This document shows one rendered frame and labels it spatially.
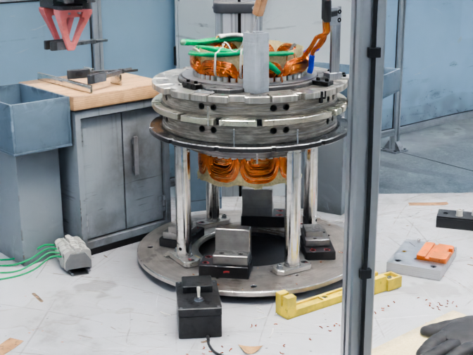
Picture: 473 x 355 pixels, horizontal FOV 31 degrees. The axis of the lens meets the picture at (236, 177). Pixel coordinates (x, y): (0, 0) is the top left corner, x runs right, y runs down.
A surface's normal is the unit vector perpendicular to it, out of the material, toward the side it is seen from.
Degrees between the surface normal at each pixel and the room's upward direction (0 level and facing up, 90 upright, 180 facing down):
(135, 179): 90
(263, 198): 90
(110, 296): 0
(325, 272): 0
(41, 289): 0
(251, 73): 90
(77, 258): 90
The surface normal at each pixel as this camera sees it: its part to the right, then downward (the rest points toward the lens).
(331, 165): -0.51, 0.25
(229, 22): 0.04, 0.29
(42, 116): 0.66, 0.22
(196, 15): -0.78, 0.18
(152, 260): 0.00, -0.96
